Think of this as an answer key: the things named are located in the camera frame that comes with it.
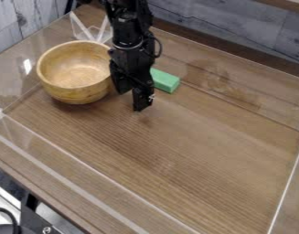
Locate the green stick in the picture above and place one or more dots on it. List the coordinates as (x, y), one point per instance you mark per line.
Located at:
(165, 81)

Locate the clear acrylic corner bracket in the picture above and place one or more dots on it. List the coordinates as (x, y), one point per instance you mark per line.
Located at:
(99, 34)

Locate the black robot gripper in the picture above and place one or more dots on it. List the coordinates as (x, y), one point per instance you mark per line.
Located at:
(130, 67)

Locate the clear acrylic enclosure wall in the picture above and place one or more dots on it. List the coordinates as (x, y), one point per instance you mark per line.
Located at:
(97, 203)

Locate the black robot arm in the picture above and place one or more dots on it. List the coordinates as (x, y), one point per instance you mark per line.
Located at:
(130, 18)

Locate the wooden bowl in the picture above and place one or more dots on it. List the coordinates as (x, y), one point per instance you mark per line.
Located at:
(74, 72)

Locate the black metal base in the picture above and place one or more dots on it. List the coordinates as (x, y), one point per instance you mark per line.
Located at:
(32, 224)

